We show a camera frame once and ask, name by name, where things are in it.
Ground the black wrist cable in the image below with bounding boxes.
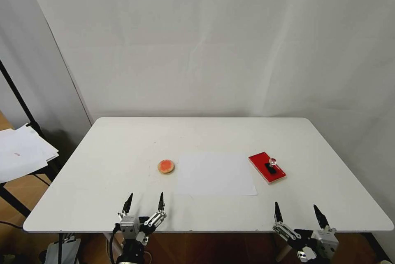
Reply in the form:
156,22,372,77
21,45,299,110
107,222,121,260

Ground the grey white floor device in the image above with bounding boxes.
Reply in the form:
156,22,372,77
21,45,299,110
39,234,82,264

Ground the black stand pole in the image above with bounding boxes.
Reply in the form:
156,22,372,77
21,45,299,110
0,58,47,141

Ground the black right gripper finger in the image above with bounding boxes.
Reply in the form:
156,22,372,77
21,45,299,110
272,201,299,242
313,204,338,236

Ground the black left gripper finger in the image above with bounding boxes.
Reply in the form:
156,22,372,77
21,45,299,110
116,192,134,221
142,192,167,227

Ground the white paper sheet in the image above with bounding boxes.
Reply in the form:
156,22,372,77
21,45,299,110
175,152,258,197

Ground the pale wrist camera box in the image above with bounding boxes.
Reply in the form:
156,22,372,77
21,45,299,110
311,229,340,259
118,214,142,241

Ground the round orange ink pad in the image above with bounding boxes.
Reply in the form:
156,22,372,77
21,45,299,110
157,159,177,175

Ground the stack of white papers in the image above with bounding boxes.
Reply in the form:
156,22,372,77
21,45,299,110
0,123,60,184

